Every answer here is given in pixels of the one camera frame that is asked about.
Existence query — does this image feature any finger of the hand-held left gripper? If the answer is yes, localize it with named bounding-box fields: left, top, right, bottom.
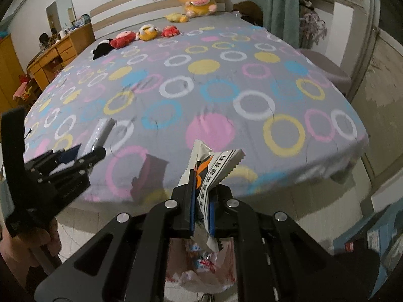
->
left=47, top=143, right=82, bottom=166
left=47, top=146, right=107, bottom=185

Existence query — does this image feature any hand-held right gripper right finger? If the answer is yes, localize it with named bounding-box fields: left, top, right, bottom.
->
left=208, top=184, right=350, bottom=302

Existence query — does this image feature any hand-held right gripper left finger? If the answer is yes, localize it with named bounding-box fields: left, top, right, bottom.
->
left=34, top=170, right=197, bottom=302

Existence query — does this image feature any silvery white plastic wrapper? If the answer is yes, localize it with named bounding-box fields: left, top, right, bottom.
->
left=86, top=118, right=115, bottom=152

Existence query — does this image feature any white and orange snack packet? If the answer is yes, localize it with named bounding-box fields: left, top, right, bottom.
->
left=178, top=140, right=246, bottom=252

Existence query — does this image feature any white red-print plastic bag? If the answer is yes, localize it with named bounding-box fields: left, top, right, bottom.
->
left=165, top=237, right=238, bottom=293

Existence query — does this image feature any person's left hand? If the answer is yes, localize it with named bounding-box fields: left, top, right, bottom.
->
left=0, top=218, right=62, bottom=278

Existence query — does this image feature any pink cloth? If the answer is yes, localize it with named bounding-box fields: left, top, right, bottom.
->
left=13, top=82, right=30, bottom=101

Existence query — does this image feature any grey circle-print bed blanket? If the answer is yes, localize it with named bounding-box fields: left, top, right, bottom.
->
left=23, top=13, right=369, bottom=210

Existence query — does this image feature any wooden wardrobe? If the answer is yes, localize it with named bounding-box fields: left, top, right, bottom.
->
left=0, top=34, right=26, bottom=117

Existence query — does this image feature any wooden desk with drawers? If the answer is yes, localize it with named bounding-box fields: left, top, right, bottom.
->
left=27, top=22, right=96, bottom=92

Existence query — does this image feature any black plush toy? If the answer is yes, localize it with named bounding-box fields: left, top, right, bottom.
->
left=91, top=38, right=114, bottom=60

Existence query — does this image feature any red round plush toy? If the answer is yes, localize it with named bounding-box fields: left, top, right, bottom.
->
left=110, top=30, right=137, bottom=49

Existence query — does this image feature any orange and white plush toy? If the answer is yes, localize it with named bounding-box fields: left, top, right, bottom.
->
left=135, top=24, right=158, bottom=41

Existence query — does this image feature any small red crab plush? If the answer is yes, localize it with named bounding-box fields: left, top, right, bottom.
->
left=161, top=24, right=181, bottom=37

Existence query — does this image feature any wooden bed headboard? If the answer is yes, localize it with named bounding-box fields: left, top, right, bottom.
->
left=90, top=0, right=229, bottom=32

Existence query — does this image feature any light blue box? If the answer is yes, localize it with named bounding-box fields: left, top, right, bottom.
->
left=333, top=203, right=403, bottom=274

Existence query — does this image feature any small yellow plush toy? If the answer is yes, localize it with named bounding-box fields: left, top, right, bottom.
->
left=165, top=12, right=191, bottom=23

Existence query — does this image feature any grey padded stool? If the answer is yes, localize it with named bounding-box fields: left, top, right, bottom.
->
left=297, top=49, right=351, bottom=96

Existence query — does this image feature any brown plush toy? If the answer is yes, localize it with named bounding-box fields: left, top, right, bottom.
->
left=233, top=2, right=264, bottom=26

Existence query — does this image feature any floral cloth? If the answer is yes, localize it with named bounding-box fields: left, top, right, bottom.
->
left=299, top=6, right=328, bottom=49

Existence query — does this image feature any teal curtain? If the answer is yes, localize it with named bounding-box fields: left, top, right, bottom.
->
left=246, top=0, right=304, bottom=43

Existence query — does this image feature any white cabinet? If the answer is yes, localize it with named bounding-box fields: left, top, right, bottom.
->
left=330, top=2, right=369, bottom=66

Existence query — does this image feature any wall mirror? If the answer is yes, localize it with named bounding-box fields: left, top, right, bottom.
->
left=46, top=0, right=76, bottom=33

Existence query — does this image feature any grey sliding door frame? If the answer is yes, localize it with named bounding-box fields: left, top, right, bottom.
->
left=346, top=0, right=403, bottom=101

